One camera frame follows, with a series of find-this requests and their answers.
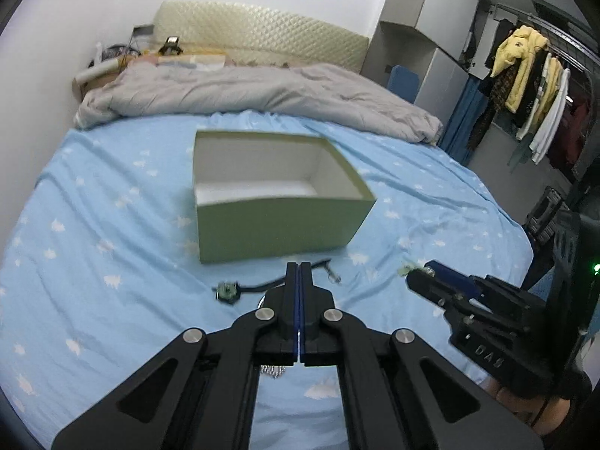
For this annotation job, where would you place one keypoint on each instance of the green tassel charm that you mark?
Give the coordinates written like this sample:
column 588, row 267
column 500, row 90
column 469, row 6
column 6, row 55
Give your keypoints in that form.
column 405, row 270

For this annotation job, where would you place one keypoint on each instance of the metal clothes rack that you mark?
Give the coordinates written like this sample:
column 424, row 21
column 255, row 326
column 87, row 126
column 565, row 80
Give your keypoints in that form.
column 553, row 33

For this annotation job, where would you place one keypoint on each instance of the person's right hand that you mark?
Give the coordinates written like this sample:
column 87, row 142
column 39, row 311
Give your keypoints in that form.
column 520, row 410

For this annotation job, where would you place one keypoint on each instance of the black hanging garment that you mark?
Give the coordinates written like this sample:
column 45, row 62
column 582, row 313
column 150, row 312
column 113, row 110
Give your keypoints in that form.
column 499, row 40

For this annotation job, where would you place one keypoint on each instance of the blue printed bed sheet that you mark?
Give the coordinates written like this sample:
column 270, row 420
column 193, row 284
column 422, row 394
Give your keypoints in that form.
column 117, row 243

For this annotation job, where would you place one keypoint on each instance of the hanging clothes on rack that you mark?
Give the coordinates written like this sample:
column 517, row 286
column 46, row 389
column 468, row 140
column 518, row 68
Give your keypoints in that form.
column 548, row 117

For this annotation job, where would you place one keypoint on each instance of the blue chair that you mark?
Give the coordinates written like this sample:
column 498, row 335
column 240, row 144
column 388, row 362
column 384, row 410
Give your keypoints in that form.
column 403, row 82

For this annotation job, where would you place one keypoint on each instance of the dark patterned garment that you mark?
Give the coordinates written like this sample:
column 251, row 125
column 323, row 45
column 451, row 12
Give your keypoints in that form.
column 492, row 112

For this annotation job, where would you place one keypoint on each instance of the blue hanging cloth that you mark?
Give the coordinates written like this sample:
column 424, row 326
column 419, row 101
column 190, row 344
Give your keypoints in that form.
column 461, row 122

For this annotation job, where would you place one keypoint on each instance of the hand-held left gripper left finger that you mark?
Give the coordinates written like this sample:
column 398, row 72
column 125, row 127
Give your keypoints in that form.
column 290, row 300

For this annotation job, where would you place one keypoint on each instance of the white paper roll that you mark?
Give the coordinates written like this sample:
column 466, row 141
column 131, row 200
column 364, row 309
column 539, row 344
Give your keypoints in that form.
column 98, row 71

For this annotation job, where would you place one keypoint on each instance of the black ribbed object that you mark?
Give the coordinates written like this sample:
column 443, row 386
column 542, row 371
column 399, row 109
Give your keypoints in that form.
column 548, row 215

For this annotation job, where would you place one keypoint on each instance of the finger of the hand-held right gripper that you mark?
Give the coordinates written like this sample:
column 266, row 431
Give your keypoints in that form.
column 452, row 277
column 433, row 293

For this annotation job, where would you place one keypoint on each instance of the green cardboard box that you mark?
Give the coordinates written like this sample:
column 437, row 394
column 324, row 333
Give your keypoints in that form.
column 262, row 229

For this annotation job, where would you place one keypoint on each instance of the yellow sweater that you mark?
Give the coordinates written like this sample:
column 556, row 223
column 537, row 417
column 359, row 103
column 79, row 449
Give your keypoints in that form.
column 515, row 61

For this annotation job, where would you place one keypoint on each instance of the grey duvet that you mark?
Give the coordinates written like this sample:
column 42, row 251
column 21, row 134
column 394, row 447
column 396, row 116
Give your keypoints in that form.
column 258, row 89

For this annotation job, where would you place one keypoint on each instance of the grey wardrobe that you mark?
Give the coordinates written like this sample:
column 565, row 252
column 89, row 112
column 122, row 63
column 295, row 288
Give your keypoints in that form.
column 438, row 79

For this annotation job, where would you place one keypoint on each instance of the dark red garment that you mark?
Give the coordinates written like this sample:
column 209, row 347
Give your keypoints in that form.
column 569, row 136

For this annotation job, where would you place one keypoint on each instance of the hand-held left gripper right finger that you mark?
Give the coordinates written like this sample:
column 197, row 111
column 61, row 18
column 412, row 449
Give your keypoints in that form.
column 307, row 300

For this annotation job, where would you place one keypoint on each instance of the grey wall cabinet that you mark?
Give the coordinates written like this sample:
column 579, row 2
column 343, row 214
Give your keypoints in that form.
column 436, row 0

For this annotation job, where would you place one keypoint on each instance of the small black device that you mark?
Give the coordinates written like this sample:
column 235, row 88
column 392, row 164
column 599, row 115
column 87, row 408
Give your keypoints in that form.
column 170, row 46

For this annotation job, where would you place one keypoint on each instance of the cream quilted headboard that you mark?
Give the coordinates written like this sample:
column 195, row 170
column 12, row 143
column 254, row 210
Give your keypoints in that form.
column 281, row 37

